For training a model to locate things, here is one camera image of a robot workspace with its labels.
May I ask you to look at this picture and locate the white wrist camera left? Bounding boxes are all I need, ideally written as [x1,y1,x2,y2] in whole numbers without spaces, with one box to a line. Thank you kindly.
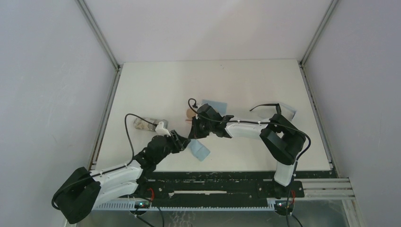
[155,121,171,137]

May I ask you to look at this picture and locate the aluminium frame rail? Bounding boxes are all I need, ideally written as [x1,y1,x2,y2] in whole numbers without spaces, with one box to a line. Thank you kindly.
[75,0,121,170]
[299,0,356,201]

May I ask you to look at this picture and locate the map print glasses case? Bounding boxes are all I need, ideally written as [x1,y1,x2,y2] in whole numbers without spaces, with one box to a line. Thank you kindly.
[133,118,168,131]

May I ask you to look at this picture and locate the white slotted cable duct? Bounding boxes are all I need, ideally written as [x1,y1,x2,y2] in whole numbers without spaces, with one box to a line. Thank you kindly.
[93,200,276,211]

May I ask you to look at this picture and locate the black sunglasses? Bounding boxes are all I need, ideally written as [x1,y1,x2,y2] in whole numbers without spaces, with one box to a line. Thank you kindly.
[249,103,282,116]

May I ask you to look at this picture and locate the light blue cleaning cloth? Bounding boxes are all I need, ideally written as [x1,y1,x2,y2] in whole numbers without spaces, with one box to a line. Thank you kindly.
[201,99,227,115]

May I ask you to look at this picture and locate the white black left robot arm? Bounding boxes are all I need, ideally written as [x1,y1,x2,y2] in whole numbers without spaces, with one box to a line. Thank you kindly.
[51,131,191,224]

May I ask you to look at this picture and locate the pink glasses case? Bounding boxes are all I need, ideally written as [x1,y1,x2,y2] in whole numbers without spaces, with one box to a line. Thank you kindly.
[185,108,197,123]

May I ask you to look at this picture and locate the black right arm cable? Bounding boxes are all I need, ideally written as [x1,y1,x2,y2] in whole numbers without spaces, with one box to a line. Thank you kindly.
[187,98,312,164]

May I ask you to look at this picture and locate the right aluminium frame rail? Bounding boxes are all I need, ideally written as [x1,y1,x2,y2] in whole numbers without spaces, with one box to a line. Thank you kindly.
[299,0,356,201]

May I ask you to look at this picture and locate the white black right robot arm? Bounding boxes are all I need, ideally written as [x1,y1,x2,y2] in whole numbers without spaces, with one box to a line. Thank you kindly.
[189,103,311,187]

